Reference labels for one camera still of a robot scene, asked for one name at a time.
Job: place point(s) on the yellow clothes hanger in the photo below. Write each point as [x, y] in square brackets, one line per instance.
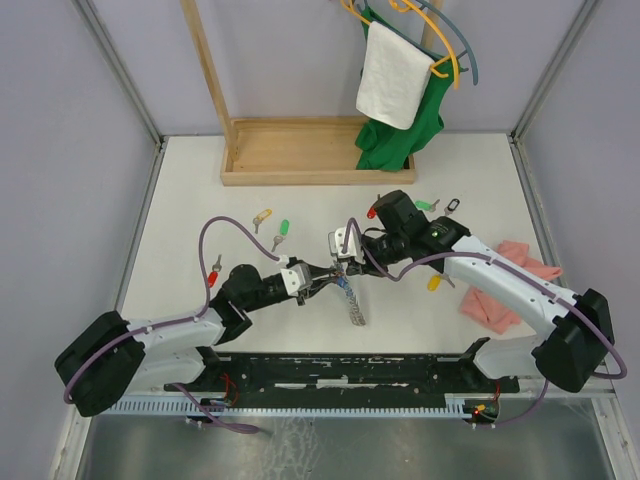
[433, 42]

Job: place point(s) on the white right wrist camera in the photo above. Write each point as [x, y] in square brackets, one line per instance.
[345, 245]

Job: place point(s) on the pink cloth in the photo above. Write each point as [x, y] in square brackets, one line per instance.
[507, 286]

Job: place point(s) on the key with black tag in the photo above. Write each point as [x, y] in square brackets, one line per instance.
[451, 207]

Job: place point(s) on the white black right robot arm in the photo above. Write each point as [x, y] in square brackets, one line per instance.
[572, 332]

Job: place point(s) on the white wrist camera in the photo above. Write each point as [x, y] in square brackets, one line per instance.
[345, 245]
[296, 278]

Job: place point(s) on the metal keyring holder with keys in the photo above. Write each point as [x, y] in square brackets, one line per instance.
[355, 314]

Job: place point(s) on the key with yellow oval tag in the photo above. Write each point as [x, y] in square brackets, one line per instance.
[437, 280]

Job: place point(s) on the wooden clothes rack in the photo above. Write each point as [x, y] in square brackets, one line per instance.
[288, 150]

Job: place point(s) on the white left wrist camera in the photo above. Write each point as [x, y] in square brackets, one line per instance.
[296, 278]

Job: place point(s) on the white towel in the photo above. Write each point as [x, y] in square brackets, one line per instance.
[394, 77]

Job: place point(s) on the green shirt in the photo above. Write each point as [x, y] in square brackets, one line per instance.
[385, 148]

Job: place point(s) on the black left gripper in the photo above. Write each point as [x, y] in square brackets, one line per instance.
[317, 286]

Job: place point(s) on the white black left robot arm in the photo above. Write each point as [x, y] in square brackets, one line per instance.
[114, 356]

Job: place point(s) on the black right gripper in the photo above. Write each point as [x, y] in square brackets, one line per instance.
[354, 267]

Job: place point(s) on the grey clothes hanger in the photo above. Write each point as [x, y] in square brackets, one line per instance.
[426, 10]

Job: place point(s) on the key with light green tag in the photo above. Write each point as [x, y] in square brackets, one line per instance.
[281, 235]

